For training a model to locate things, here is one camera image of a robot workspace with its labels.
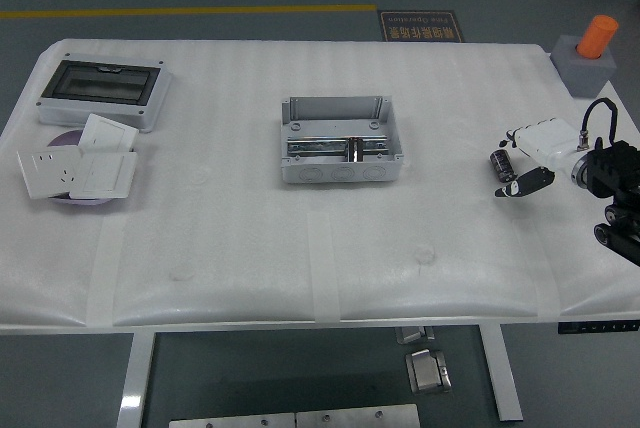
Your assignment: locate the grey metal plate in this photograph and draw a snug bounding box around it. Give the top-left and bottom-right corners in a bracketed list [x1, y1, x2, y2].
[168, 412, 297, 428]

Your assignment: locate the open grey junction box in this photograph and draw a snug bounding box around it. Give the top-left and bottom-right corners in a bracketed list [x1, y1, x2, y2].
[279, 94, 405, 185]

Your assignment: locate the white wall switch panel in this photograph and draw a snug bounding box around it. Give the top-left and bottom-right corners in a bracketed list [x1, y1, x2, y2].
[68, 150, 139, 199]
[78, 113, 140, 153]

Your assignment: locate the white wall socket panel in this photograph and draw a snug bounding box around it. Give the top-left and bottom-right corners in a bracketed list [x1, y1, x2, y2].
[16, 146, 84, 201]

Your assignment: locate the black floor sign orange text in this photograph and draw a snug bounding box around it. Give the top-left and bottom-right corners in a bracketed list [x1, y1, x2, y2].
[377, 9, 465, 43]

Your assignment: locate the small silver metal block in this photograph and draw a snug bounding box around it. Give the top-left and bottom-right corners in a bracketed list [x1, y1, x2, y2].
[394, 326, 435, 346]

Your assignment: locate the black table control panel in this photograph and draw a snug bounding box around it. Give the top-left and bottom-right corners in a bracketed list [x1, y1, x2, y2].
[557, 320, 639, 335]

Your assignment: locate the white table leg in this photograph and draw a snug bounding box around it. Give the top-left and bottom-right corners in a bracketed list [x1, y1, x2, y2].
[478, 325, 525, 423]
[115, 331, 157, 428]

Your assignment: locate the large silver metal block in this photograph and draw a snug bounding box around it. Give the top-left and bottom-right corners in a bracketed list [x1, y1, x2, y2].
[404, 348, 454, 395]

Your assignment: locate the purple plate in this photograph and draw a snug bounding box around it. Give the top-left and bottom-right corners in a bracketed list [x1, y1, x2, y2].
[47, 130, 141, 208]

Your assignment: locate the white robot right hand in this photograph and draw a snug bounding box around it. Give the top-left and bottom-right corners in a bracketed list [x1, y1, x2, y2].
[493, 116, 584, 200]

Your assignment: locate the grey box with dark cover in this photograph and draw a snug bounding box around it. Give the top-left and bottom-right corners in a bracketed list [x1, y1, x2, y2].
[35, 51, 174, 134]

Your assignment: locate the orange cylinder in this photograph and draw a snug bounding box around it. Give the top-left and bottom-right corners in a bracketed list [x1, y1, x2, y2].
[575, 14, 620, 60]

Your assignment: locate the grey block holder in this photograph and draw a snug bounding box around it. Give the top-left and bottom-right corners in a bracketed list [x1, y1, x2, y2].
[550, 34, 618, 98]

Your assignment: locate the white foam mat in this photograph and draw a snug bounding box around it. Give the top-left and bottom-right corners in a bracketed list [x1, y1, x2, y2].
[0, 37, 640, 328]

